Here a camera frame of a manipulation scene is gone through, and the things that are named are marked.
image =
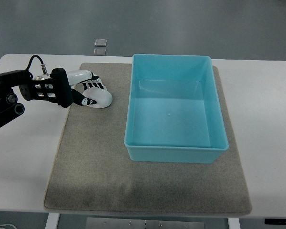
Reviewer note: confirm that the lower silver floor plate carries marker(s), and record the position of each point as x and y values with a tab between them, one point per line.
99	52

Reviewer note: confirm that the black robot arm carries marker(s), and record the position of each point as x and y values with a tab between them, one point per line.
10	108

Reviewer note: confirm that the blue plastic box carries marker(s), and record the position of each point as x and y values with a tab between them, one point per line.
174	111

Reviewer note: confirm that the black table control panel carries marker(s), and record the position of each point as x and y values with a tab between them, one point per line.
275	222

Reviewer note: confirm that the white toy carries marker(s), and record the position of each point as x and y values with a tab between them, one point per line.
102	97

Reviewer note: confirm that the upper silver floor plate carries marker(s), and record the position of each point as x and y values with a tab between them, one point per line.
100	43

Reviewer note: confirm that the metal table frame plate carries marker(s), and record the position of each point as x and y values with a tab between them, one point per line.
108	223

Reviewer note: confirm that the silver floor plate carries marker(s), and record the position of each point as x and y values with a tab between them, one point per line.
99	52
100	43

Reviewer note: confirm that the grey felt mat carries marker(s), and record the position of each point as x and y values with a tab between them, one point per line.
93	173

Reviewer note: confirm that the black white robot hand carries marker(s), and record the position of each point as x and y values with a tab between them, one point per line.
70	87

